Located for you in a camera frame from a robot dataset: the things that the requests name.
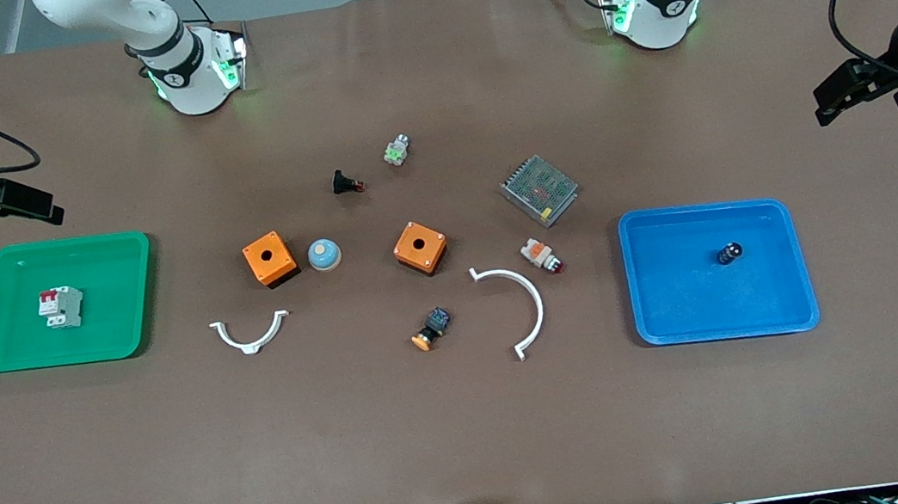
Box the blue dome push button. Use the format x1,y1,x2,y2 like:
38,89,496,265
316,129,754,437
305,237,345,274

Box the green white push button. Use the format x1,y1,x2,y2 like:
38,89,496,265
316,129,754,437
381,132,414,169

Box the large white pipe clamp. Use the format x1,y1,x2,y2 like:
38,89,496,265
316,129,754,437
469,259,551,367

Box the orange button enclosure box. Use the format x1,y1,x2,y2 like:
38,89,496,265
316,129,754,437
240,228,303,292
390,217,452,280

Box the small white pipe clamp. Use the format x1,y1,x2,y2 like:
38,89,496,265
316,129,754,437
208,309,294,360

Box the red button switch white body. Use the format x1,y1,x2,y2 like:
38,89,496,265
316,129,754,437
519,234,565,280

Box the green plastic tray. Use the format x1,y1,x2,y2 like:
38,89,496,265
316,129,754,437
0,227,165,375

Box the black switch red tip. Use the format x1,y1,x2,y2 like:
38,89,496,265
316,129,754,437
330,166,366,197

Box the orange push button black body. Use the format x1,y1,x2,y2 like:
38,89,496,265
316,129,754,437
408,305,455,353

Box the white circuit breaker red toggles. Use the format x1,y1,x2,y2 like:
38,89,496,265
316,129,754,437
35,283,89,333

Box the metal mesh power supply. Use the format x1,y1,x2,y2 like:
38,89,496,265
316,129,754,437
496,150,585,234

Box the blue plastic tray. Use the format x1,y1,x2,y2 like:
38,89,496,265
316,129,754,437
616,189,822,354

